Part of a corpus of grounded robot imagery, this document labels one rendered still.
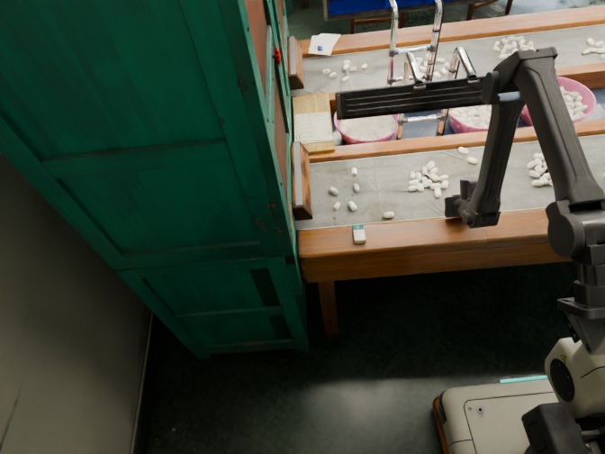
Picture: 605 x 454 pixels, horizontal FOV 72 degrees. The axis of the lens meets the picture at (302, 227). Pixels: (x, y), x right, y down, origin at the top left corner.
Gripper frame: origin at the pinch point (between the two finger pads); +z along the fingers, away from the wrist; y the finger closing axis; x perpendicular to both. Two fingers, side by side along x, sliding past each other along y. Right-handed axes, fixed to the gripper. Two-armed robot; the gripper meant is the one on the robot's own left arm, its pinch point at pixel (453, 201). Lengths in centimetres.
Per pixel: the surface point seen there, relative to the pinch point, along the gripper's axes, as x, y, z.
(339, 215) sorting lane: 1.3, 37.9, -0.9
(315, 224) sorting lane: 3.1, 46.3, -3.2
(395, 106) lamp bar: -32.0, 19.3, -11.9
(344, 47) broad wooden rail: -62, 28, 70
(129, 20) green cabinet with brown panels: -49, 69, -69
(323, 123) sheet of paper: -29, 41, 29
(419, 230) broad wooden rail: 6.2, 13.6, -9.9
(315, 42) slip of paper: -67, 41, 74
